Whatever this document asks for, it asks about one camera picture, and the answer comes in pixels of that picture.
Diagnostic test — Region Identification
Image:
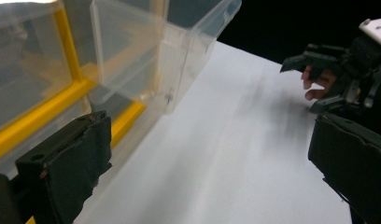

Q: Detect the yellow and black organizer cabinet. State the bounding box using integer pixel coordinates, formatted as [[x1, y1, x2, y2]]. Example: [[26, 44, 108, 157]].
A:
[[0, 0, 168, 224]]

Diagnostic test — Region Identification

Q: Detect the set of clear plastic drawers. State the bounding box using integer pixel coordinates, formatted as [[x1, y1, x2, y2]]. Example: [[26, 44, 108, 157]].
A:
[[0, 0, 93, 180]]

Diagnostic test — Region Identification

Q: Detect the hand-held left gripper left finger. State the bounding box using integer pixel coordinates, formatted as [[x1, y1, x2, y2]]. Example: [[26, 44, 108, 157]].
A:
[[14, 110, 113, 224]]

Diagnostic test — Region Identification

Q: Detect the clear drawer pulled out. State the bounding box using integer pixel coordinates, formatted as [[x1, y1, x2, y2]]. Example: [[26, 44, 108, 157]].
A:
[[90, 0, 243, 105], [85, 22, 222, 116]]

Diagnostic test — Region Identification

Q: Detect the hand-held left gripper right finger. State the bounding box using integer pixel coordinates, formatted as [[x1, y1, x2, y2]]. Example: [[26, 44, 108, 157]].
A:
[[307, 112, 381, 224]]

